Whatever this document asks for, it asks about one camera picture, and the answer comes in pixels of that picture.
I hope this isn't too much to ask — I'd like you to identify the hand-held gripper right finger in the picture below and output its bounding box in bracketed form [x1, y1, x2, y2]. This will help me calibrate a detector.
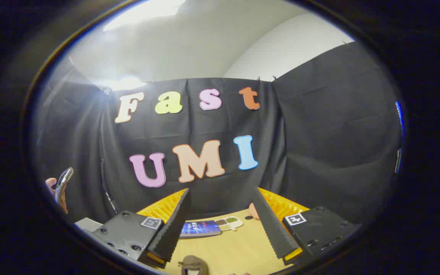
[251, 186, 361, 267]

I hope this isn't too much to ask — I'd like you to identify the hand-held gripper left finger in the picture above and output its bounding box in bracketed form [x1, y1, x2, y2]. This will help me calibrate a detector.
[92, 187, 191, 270]

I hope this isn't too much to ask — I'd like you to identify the brown fuzzy shoe with bow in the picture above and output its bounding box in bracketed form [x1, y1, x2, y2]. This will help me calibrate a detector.
[178, 255, 209, 275]

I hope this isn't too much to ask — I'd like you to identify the grey storage box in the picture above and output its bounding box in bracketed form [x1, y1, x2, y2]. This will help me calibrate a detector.
[74, 217, 103, 232]

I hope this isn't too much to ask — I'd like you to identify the blue book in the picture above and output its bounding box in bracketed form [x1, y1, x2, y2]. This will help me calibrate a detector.
[180, 220, 222, 239]

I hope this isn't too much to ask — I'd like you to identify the white tray with brown and green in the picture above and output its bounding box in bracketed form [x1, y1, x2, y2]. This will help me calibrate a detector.
[215, 216, 244, 232]

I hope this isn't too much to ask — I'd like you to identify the black backdrop cloth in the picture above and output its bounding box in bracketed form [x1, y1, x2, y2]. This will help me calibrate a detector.
[33, 41, 404, 226]

